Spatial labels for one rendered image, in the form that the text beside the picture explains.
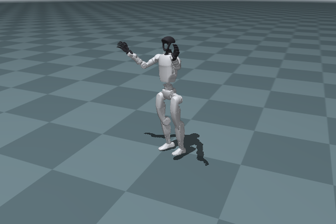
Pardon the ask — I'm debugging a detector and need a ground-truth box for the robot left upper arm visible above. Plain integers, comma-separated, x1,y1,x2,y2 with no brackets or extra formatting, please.
173,57,181,70

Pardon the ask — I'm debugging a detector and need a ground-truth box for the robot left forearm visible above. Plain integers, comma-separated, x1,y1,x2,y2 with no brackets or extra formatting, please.
170,55,181,67

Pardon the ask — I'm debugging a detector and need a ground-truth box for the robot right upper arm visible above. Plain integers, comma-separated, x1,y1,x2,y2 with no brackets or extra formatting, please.
141,54,161,69

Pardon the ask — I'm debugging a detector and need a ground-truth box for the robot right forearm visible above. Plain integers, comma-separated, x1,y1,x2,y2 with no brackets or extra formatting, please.
128,52,143,65

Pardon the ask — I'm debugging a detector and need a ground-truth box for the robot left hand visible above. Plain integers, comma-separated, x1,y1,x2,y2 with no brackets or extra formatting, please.
171,44,180,61

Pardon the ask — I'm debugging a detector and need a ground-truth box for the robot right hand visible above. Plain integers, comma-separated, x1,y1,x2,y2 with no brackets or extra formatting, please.
117,41,133,55

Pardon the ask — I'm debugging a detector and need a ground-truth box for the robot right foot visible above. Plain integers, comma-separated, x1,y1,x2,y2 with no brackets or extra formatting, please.
159,141,175,151

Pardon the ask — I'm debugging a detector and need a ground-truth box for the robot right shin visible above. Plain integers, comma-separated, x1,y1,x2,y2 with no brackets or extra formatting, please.
161,122,171,144

